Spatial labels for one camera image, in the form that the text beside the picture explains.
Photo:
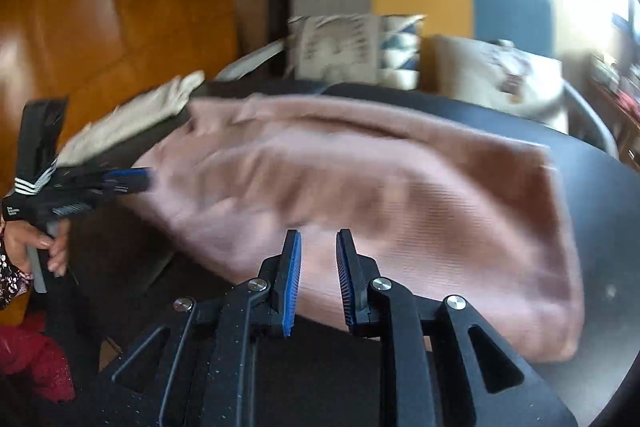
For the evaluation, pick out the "pink knit sweater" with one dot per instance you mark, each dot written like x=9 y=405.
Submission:
x=400 y=207

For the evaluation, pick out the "grey yellow blue sofa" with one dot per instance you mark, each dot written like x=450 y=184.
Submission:
x=510 y=2

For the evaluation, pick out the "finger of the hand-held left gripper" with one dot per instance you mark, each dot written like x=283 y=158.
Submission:
x=127 y=181

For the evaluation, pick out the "red cloth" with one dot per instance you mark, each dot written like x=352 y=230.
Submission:
x=35 y=357

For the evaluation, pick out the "tiger print cushion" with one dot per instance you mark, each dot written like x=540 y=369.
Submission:
x=340 y=47

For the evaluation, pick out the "clutter of small jars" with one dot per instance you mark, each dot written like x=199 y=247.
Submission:
x=615 y=77

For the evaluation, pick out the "person's left hand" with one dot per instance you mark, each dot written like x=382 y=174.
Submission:
x=20 y=247

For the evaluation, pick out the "deer print cushion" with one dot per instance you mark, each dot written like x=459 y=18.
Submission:
x=475 y=77

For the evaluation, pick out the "cream white cloth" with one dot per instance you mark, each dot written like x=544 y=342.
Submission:
x=135 y=117

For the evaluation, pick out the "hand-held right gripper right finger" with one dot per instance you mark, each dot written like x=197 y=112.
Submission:
x=346 y=292

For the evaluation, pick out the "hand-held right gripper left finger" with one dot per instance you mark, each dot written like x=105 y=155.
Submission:
x=292 y=292

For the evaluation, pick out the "wooden side table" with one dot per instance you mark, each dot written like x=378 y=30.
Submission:
x=627 y=132

